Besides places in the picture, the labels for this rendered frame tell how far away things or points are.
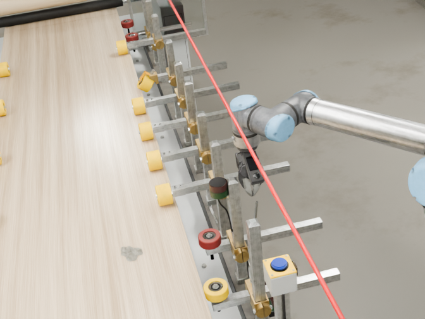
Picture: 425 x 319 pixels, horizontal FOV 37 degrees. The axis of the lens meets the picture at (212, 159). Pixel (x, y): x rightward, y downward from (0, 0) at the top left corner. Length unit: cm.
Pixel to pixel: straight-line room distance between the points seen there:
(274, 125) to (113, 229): 76
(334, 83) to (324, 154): 102
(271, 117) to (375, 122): 32
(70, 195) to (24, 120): 75
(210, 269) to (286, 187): 153
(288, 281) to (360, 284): 171
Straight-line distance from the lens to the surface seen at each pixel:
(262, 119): 199
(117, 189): 257
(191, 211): 284
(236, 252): 224
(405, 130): 186
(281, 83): 519
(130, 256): 222
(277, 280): 164
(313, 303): 325
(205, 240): 223
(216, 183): 207
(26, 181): 277
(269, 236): 231
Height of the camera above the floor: 235
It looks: 33 degrees down
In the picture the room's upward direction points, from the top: 7 degrees counter-clockwise
